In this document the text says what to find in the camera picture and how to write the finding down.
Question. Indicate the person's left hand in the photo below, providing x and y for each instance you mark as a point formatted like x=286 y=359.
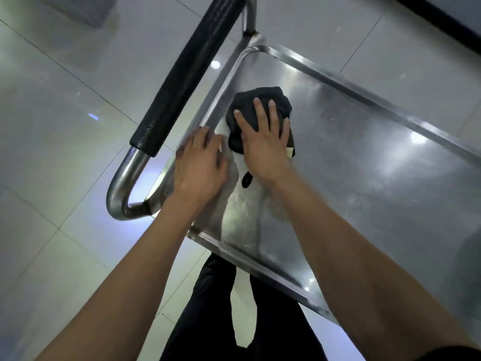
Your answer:
x=199 y=172

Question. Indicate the person's right hand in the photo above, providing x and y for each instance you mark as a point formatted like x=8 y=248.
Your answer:
x=267 y=154

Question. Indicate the grey and yellow cleaning cloth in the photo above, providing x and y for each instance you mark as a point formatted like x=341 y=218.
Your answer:
x=244 y=101

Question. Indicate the stainless steel service cart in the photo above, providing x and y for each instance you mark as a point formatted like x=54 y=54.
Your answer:
x=375 y=165

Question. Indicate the person's right forearm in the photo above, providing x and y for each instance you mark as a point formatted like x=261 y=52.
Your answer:
x=368 y=281

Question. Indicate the person's left forearm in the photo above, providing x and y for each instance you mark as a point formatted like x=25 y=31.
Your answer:
x=120 y=297

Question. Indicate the black trousers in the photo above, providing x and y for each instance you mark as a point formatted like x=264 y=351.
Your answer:
x=206 y=315

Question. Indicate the white marble counter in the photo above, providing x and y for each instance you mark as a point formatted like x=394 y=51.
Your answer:
x=443 y=22

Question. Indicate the black shirt sleeve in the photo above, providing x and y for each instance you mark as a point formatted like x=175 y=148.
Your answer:
x=451 y=354

